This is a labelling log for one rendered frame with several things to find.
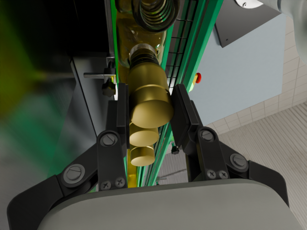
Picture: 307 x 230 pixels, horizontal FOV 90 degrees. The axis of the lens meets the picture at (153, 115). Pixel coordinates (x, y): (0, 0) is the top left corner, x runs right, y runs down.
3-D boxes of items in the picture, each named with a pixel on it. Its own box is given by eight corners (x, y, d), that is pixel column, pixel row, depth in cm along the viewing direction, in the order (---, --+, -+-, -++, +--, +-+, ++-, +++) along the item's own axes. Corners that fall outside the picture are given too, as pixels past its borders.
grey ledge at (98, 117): (79, 39, 43) (70, 60, 36) (111, 40, 45) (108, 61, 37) (111, 168, 115) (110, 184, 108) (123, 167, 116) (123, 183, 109)
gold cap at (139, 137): (159, 102, 19) (165, 132, 16) (148, 120, 21) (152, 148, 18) (131, 96, 17) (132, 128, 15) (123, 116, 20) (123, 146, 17)
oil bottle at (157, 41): (119, -21, 28) (113, 27, 14) (150, -17, 28) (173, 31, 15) (120, 15, 32) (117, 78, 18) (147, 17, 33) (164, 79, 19)
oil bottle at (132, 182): (127, 174, 102) (128, 226, 84) (135, 173, 103) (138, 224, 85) (127, 177, 107) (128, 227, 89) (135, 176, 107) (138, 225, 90)
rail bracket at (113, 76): (87, 48, 37) (76, 84, 28) (117, 49, 38) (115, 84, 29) (90, 63, 40) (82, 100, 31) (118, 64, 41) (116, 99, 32)
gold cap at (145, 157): (134, 143, 25) (136, 169, 23) (124, 132, 23) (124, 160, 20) (155, 137, 25) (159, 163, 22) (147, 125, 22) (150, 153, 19)
